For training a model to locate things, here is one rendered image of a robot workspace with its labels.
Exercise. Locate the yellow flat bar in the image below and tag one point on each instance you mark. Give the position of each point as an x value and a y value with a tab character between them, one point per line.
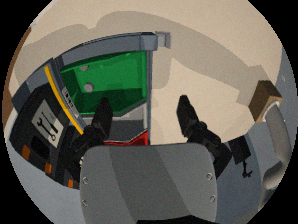
51	81

